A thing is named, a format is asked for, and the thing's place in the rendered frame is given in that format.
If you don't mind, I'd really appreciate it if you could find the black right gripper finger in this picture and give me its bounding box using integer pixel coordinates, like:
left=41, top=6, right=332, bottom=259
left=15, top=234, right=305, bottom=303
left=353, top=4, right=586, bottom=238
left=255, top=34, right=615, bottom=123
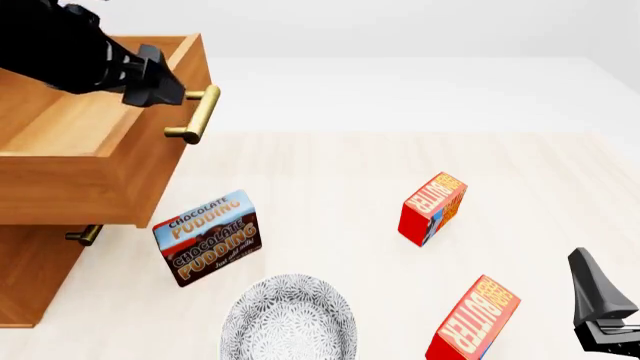
left=566, top=246, right=640, bottom=328

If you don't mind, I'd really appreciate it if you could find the black-white patterned bowl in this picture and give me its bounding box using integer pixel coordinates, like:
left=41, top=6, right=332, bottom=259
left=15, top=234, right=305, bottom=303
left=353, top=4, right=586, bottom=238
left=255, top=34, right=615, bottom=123
left=219, top=273, right=359, bottom=360

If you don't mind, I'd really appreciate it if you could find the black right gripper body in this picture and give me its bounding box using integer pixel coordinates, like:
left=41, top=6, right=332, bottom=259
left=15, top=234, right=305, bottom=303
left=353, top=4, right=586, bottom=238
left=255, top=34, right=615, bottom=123
left=572, top=313, right=640, bottom=356

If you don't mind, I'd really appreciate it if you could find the brass drawer handle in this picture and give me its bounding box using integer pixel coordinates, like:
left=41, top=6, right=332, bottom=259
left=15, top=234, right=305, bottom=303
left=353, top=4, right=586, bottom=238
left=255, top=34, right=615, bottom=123
left=163, top=84, right=222, bottom=146
left=64, top=223, right=105, bottom=248

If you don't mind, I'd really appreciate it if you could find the wooden cabinet drawer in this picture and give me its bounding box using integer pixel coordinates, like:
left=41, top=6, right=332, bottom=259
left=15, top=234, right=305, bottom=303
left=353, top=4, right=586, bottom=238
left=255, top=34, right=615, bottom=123
left=0, top=32, right=217, bottom=229

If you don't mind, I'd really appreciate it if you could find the red butter box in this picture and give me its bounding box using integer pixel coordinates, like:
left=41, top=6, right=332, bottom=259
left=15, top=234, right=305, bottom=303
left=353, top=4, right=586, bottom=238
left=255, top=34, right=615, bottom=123
left=424, top=273, right=523, bottom=360
left=397, top=171, right=469, bottom=249

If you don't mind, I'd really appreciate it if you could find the chocolate pudding box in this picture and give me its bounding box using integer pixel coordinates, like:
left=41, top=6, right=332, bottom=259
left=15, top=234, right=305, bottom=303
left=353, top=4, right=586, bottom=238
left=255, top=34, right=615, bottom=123
left=151, top=188, right=264, bottom=289

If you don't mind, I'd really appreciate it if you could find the wooden cabinet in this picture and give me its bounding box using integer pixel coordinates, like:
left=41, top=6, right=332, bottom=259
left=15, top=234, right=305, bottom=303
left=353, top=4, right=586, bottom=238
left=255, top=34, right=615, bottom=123
left=0, top=223, right=104, bottom=330

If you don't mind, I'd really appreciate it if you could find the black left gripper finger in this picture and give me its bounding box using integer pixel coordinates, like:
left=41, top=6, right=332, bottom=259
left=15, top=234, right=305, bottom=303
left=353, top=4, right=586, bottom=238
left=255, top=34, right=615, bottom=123
left=121, top=43, right=188, bottom=109

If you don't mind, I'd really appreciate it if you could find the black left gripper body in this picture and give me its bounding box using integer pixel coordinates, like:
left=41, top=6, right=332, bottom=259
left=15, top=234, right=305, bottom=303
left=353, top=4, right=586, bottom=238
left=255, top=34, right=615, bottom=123
left=103, top=38, right=151, bottom=95

